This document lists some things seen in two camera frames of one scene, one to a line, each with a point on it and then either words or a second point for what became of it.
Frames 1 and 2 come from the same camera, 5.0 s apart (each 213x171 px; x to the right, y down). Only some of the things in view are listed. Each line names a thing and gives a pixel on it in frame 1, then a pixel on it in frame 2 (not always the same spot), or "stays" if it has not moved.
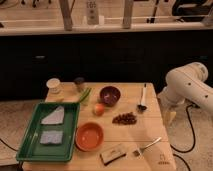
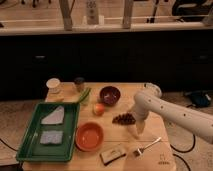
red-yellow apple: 99,109 stays
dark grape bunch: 125,119 stays
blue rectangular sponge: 51,137 stays
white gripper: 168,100 to 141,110
